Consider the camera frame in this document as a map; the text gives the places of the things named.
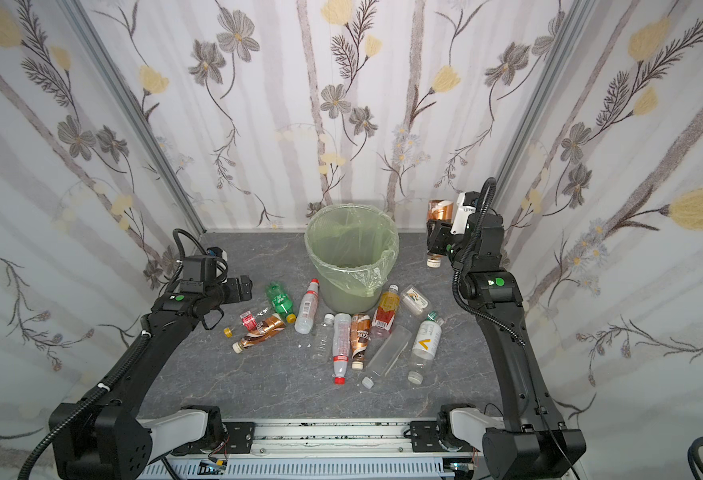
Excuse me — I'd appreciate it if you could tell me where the small clear bottle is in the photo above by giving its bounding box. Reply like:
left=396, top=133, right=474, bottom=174
left=313, top=313, right=335, bottom=363

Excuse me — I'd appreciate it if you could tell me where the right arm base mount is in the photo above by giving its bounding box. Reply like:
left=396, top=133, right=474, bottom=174
left=403, top=404, right=499, bottom=453

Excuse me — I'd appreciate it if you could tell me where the brown label coffee bottle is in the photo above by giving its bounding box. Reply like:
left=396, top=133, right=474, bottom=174
left=232, top=313, right=287, bottom=354

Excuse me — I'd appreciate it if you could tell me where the small red label bottle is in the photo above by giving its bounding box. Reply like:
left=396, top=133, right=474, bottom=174
left=224, top=306, right=272, bottom=338

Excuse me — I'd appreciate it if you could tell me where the copper label short bottle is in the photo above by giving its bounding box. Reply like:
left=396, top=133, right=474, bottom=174
left=427, top=199, right=455, bottom=269

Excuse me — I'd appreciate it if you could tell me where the clear bottle red label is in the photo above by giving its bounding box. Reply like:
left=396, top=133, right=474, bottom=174
left=333, top=313, right=352, bottom=385

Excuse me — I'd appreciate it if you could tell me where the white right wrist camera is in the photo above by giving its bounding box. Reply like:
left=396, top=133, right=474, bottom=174
left=451, top=191, right=479, bottom=235

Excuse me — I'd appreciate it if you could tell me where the black corrugated left cable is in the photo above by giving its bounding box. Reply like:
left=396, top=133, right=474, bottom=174
left=16, top=329, right=152, bottom=480

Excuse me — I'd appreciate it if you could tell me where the white label yellow V bottle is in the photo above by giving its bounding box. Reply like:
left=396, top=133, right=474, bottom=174
left=407, top=311, right=445, bottom=385

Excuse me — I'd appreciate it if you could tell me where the large clear empty bottle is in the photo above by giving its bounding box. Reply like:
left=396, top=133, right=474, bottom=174
left=361, top=326, right=411, bottom=390

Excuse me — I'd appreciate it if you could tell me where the white bottle red cap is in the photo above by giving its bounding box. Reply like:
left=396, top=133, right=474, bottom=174
left=295, top=279, right=319, bottom=335

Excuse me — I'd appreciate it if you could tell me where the white vented cable duct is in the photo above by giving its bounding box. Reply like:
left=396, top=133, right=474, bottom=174
left=169, top=457, right=455, bottom=479

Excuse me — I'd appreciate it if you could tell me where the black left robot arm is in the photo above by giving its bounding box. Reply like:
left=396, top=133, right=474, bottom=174
left=49, top=275, right=253, bottom=479

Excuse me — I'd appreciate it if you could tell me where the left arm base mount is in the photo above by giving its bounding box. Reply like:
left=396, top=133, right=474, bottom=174
left=173, top=405, right=256, bottom=456

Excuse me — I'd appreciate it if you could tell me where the orange drink bottle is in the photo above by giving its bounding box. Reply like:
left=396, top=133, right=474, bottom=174
left=371, top=284, right=399, bottom=338

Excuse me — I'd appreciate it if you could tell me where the green plastic bottle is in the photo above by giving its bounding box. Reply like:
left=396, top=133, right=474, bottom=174
left=266, top=281, right=297, bottom=324

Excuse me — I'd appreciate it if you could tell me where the green lined waste bin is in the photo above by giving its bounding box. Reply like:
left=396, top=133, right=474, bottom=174
left=305, top=204, right=399, bottom=315

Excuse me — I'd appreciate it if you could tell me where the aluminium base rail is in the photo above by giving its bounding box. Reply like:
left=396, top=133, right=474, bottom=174
left=141, top=418, right=491, bottom=479

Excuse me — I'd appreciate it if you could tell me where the brown label milk tea bottle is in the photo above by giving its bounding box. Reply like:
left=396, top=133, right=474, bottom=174
left=351, top=314, right=371, bottom=371

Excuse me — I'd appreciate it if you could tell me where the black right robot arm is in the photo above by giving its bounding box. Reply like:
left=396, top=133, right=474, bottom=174
left=427, top=213, right=587, bottom=479

